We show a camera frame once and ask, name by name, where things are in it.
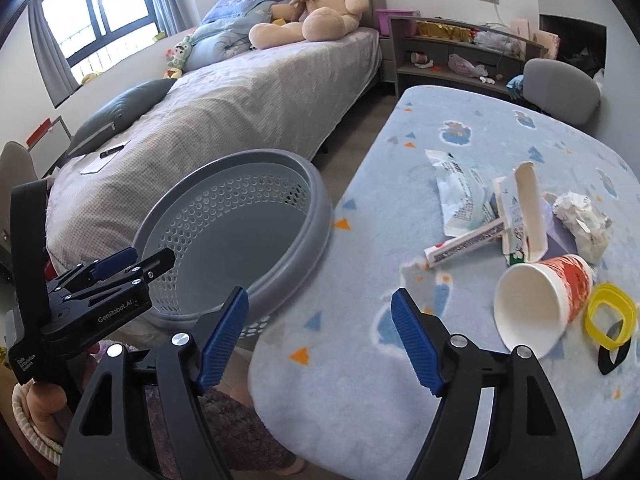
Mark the small white crumpled item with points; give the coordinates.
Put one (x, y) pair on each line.
(485, 79)

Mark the white plastic bag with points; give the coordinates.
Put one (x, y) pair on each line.
(598, 80)

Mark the grey curved shelf unit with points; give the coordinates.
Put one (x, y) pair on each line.
(440, 47)

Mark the person's left hand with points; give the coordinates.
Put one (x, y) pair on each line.
(45, 407)

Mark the gold foil packets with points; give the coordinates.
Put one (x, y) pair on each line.
(442, 30)

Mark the large beige teddy bear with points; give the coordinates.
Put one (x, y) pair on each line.
(325, 0)

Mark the pink plastic bag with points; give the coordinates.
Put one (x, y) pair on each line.
(462, 65)

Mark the small yellow plush toy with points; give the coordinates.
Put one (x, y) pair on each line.
(90, 78)

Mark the white printed packet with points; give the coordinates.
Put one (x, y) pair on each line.
(460, 195)

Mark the bed with grey checked sheet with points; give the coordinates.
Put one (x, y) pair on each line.
(225, 110)

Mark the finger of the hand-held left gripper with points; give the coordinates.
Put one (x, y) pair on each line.
(115, 260)
(155, 262)

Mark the dark grey pillow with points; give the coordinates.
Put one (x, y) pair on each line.
(125, 105)

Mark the grey upholstered chair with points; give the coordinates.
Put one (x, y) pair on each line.
(560, 90)

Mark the pink gift bags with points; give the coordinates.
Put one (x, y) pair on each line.
(545, 40)

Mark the purple fuzzy clothing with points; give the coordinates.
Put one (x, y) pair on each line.
(235, 430)

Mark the grey perforated plastic basket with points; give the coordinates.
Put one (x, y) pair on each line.
(300, 240)

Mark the clear plastic bags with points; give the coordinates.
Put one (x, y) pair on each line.
(495, 37)

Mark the small lying paper cup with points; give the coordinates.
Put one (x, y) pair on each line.
(420, 59)

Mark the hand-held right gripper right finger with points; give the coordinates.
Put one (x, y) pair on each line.
(415, 340)

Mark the white paper sheet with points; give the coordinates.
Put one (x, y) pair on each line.
(95, 165)

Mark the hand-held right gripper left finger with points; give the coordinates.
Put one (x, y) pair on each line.
(222, 340)

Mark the small green plush doll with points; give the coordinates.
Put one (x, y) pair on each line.
(179, 52)

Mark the playing card box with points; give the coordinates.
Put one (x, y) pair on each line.
(530, 210)

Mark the blue printed pillow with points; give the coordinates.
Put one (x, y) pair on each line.
(235, 10)

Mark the red white paper cup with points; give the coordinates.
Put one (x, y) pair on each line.
(530, 305)

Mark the white green wrapper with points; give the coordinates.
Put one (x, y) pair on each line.
(507, 210)

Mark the blue cloth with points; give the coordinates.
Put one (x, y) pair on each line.
(515, 87)

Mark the white framed board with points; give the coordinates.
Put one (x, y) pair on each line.
(57, 132)

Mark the small black device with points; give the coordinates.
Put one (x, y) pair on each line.
(111, 151)

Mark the light blue printed blanket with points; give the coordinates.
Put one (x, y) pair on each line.
(450, 125)

